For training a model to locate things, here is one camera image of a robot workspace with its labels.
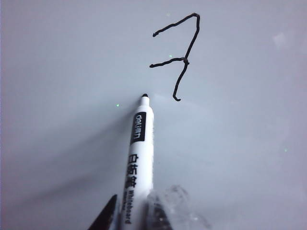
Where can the clear-wrapped right gripper right finger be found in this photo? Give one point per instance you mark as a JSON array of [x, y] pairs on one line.
[[168, 208]]

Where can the white glossy whiteboard panel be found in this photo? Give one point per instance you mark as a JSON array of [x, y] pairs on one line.
[[239, 143]]

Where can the white whiteboard marker pen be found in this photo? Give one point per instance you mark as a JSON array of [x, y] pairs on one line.
[[140, 155]]

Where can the black marker ink number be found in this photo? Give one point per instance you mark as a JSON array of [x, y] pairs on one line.
[[197, 31]]

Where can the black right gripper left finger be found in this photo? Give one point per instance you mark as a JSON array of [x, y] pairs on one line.
[[106, 213]]

